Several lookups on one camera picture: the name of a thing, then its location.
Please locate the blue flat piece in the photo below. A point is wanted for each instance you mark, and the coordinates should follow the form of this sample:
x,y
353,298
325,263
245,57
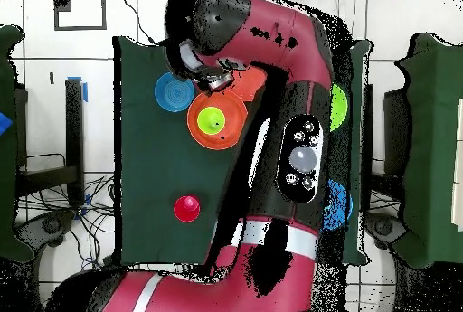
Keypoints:
x,y
4,123

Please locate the small blue bowl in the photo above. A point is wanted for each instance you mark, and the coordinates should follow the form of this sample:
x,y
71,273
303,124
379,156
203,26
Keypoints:
x,y
173,93

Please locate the large blue bowl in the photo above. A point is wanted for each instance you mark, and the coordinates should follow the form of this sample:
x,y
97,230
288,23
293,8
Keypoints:
x,y
342,203

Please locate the green bowl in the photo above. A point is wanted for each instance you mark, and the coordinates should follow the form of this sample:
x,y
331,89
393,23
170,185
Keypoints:
x,y
338,107

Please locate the black metal frame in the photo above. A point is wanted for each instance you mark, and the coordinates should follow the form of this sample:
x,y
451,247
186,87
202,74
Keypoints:
x,y
74,127

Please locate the orange bowl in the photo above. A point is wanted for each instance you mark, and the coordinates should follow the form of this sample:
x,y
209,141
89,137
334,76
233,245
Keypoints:
x,y
249,84
231,109

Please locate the green cloth side table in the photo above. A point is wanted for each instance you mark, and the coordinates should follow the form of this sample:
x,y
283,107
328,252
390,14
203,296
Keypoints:
x,y
434,145
7,181

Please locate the dark green tablecloth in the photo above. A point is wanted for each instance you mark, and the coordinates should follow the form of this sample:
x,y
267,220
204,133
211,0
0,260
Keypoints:
x,y
152,163

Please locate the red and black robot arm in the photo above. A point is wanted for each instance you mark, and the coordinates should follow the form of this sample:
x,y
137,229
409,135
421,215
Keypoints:
x,y
289,55

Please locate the red cup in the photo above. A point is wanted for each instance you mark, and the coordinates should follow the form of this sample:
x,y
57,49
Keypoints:
x,y
186,210

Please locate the lime green cup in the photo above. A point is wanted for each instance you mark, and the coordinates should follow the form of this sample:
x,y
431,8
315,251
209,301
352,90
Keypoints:
x,y
209,120

